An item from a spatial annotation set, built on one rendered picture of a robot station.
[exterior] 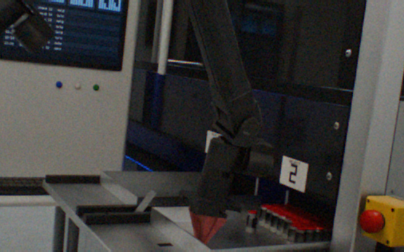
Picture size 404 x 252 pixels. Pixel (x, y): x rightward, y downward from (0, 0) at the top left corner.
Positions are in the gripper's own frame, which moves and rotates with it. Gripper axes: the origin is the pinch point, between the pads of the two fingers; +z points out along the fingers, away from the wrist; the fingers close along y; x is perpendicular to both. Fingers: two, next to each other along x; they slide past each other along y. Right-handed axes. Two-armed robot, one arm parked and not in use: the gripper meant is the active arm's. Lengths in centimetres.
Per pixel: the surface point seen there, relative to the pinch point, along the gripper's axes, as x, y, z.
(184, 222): 18.6, 6.8, 1.0
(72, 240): 99, 11, 34
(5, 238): 261, 26, 90
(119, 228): 17.3, -8.4, 3.5
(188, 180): 54, 25, -2
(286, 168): 9.8, 22.7, -15.9
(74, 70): 89, -5, -24
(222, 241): 6.4, 9.1, 0.5
